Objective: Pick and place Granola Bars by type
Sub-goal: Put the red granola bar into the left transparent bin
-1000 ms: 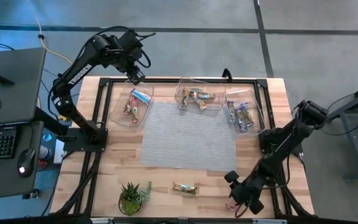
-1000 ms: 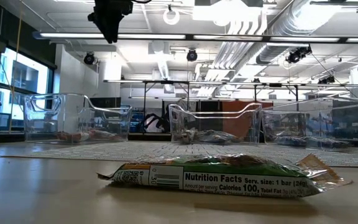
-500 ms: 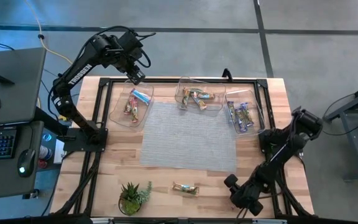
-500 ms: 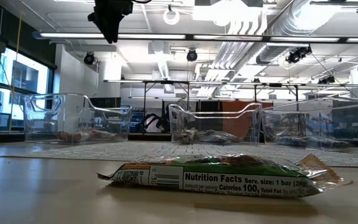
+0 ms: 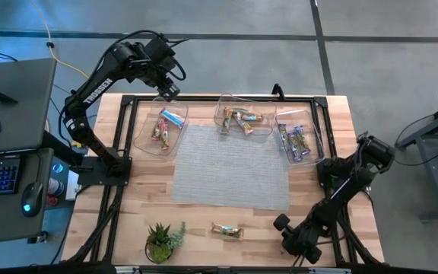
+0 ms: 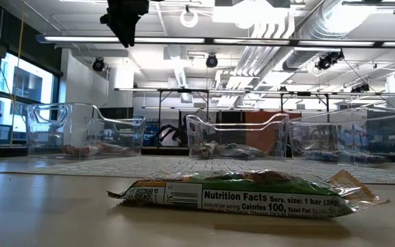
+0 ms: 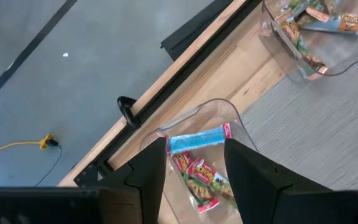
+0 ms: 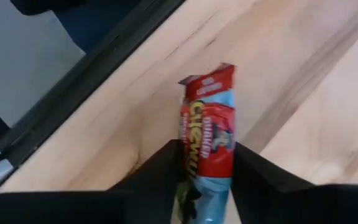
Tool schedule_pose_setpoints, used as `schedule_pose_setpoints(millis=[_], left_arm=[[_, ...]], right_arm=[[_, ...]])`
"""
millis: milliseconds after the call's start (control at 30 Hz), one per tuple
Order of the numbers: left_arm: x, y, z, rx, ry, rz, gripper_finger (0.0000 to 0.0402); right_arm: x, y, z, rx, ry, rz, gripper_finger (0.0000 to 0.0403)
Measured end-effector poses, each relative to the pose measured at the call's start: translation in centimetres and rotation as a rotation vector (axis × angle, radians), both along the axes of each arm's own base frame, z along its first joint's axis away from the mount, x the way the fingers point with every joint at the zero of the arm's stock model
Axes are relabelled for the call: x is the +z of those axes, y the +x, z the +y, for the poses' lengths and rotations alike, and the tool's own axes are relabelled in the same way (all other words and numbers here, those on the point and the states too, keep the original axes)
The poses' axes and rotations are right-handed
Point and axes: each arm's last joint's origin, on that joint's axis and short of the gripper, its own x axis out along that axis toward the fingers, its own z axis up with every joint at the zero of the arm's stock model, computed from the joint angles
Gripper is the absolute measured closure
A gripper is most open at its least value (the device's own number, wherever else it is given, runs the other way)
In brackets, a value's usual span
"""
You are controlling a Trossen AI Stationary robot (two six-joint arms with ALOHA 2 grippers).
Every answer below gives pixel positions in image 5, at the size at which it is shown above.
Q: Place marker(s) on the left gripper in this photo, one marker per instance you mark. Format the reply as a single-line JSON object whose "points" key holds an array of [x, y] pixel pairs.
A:
{"points": [[165, 74]]}

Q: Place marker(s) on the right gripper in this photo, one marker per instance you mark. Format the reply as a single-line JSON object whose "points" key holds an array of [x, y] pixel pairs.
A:
{"points": [[299, 239]]}

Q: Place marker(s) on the green orange granola bar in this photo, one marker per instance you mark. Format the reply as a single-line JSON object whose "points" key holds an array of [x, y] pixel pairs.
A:
{"points": [[226, 231], [226, 120], [253, 116], [238, 110], [243, 125]]}

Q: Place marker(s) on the purple granola bar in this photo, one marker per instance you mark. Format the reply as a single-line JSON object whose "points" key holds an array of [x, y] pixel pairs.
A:
{"points": [[283, 137], [294, 146], [302, 140]]}

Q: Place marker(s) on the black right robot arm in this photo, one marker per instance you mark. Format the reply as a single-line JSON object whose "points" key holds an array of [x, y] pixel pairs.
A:
{"points": [[340, 194]]}

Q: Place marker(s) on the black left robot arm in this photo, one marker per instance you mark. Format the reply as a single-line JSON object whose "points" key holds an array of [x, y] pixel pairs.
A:
{"points": [[97, 89]]}

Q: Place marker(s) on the clear plastic bin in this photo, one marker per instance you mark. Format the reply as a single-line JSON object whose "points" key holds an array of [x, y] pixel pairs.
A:
{"points": [[266, 122], [316, 152], [145, 141]]}

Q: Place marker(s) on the grey woven placemat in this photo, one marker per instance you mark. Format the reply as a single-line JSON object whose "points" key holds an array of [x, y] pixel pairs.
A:
{"points": [[230, 167]]}

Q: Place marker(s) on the small white box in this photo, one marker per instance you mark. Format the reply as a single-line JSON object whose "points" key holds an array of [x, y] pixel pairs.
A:
{"points": [[72, 184]]}

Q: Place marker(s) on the potted green succulent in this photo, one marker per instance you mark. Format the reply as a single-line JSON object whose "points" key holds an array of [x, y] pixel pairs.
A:
{"points": [[160, 245]]}

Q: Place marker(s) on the grey desk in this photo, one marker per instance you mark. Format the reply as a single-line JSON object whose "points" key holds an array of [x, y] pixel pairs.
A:
{"points": [[21, 114]]}

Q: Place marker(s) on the small black block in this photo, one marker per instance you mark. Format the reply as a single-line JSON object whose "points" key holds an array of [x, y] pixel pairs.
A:
{"points": [[4, 97]]}

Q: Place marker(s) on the black computer mouse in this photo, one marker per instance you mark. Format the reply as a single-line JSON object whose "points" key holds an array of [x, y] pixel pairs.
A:
{"points": [[32, 199]]}

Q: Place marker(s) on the white bracket strip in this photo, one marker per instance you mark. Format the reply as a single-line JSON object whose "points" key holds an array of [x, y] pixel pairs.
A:
{"points": [[127, 270], [329, 271]]}

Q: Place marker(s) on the black frame clamp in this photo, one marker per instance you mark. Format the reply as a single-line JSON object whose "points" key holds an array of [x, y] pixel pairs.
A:
{"points": [[277, 90]]}

